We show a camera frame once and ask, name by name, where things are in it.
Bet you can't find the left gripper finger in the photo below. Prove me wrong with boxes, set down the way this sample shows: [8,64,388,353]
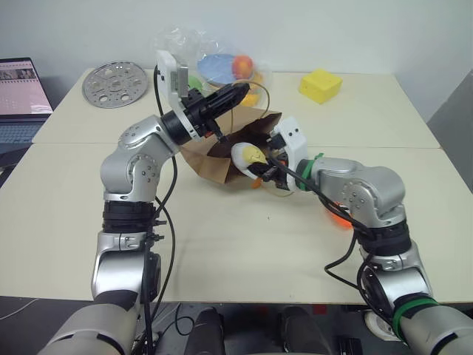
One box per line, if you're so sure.
[211,83,251,105]
[214,92,249,118]

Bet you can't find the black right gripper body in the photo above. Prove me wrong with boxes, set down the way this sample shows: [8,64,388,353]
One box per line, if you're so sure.
[265,132,293,190]

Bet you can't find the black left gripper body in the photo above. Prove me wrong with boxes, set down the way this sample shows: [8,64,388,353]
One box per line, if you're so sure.
[180,88,228,144]

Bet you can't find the white and yellow plush toy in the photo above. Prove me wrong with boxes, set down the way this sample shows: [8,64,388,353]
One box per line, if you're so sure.
[230,141,269,188]

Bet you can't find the brown paper bag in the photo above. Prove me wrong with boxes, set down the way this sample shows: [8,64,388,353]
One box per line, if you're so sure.
[180,82,296,199]

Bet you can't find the clear plastic bag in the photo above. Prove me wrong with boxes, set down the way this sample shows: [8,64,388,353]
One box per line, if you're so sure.
[152,24,275,109]

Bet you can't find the yellow cheese plush toy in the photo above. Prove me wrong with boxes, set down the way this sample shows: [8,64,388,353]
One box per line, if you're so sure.
[298,67,343,106]

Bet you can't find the perforated round metal plate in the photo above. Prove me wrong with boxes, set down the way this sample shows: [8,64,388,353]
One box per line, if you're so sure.
[81,60,149,109]

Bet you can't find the dark rounded shape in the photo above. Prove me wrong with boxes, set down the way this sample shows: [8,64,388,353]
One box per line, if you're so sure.
[187,305,227,355]

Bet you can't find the white round wheel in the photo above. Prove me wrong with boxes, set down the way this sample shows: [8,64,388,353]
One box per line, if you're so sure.
[363,309,397,342]

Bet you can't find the open laptop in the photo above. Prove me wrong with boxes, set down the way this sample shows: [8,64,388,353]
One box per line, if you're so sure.
[0,56,53,157]

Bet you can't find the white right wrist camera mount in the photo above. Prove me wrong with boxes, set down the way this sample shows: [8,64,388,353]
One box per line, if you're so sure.
[272,115,308,194]

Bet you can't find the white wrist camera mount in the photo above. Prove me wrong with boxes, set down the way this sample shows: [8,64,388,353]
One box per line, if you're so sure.
[272,115,308,194]
[154,49,203,141]

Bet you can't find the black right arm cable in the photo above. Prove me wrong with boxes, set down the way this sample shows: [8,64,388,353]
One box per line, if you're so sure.
[265,155,399,334]

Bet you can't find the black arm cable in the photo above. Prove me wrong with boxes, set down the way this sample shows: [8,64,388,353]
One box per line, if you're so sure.
[142,65,179,355]
[265,155,399,334]

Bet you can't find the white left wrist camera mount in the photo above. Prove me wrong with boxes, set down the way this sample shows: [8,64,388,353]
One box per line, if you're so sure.
[154,49,203,141]

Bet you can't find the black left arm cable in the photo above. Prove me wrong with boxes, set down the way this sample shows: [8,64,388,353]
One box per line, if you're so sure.
[142,65,179,355]

